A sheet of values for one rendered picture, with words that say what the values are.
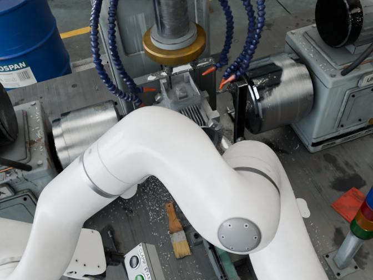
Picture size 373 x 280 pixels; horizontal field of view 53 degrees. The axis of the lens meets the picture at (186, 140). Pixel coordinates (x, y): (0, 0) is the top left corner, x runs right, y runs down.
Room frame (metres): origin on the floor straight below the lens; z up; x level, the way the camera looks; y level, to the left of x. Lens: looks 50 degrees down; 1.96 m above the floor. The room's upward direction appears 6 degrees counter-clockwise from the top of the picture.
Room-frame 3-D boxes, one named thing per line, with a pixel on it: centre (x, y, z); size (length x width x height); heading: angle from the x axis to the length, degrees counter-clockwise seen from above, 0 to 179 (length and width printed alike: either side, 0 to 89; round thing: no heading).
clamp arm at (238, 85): (0.77, -0.17, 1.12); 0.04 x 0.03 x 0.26; 14
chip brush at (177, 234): (0.58, 0.07, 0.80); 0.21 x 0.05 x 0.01; 11
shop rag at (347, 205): (0.57, -0.55, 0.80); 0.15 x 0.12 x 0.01; 31
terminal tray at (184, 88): (0.90, 0.00, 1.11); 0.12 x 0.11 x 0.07; 14
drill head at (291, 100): (0.94, -0.33, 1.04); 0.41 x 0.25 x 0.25; 104
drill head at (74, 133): (0.77, 0.34, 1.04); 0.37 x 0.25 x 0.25; 104
